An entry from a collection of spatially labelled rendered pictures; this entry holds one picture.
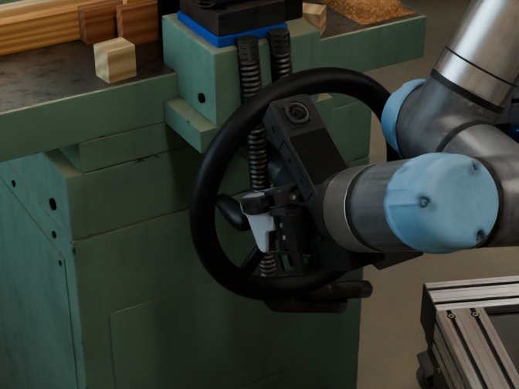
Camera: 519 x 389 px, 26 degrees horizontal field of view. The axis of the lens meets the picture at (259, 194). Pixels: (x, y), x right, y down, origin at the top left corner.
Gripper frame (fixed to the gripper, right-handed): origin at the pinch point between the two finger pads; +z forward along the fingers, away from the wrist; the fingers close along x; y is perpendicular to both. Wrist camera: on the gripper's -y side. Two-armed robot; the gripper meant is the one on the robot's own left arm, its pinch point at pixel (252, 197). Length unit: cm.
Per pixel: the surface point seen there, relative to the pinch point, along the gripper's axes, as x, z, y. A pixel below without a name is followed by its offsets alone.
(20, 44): -10.4, 31.4, -23.8
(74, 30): -3.3, 31.2, -24.1
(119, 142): -4.6, 22.0, -9.1
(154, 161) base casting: -0.2, 23.9, -5.8
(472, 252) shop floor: 105, 111, 35
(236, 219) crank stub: -1.9, 0.9, 1.8
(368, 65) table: 31.1, 21.0, -10.8
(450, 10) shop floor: 199, 221, -28
